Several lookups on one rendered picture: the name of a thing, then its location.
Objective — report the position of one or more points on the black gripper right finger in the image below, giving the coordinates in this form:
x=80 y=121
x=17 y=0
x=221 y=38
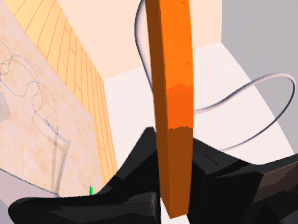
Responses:
x=227 y=190

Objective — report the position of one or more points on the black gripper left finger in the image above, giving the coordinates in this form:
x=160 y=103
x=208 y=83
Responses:
x=131 y=196

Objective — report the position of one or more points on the orange bar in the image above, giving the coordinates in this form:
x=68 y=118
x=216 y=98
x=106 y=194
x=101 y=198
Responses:
x=171 y=56

